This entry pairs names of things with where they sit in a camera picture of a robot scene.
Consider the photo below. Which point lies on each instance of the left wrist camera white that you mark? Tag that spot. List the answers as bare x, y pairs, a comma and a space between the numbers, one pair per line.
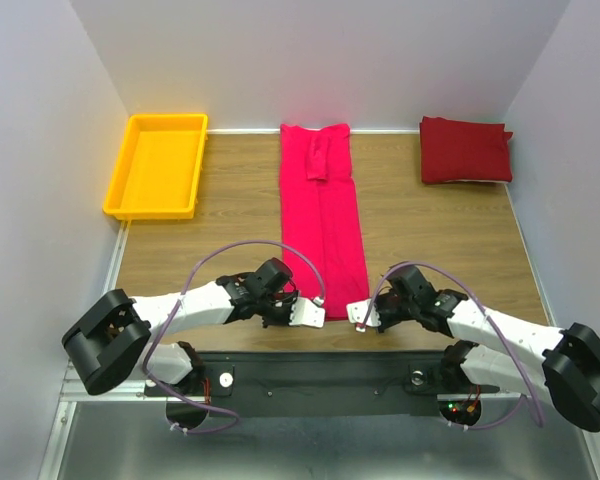
305, 313

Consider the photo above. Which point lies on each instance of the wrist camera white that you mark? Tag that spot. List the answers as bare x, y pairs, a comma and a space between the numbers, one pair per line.
363, 315
305, 313

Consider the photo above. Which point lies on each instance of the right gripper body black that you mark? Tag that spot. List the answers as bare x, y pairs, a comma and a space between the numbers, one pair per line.
392, 310

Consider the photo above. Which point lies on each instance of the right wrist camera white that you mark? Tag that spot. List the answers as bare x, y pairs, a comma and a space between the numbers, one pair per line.
363, 315

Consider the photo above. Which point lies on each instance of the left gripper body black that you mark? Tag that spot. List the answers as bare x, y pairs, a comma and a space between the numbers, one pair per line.
274, 312

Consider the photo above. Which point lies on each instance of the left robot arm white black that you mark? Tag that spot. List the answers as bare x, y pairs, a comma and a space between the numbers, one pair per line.
118, 332

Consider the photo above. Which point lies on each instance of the aluminium rail frame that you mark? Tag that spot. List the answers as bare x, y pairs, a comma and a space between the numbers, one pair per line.
69, 397

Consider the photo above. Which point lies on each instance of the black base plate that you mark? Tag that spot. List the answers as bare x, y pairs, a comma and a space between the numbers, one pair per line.
306, 384

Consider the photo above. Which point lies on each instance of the yellow plastic tray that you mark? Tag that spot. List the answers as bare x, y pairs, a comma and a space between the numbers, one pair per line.
158, 168

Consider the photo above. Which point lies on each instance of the pink red t shirt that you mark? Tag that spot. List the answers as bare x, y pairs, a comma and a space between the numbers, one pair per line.
320, 217

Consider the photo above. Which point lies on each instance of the folded dark red shirt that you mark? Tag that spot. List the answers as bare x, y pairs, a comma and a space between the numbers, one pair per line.
459, 151

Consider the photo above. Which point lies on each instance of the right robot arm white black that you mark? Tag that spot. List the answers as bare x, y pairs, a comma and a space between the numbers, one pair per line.
546, 365

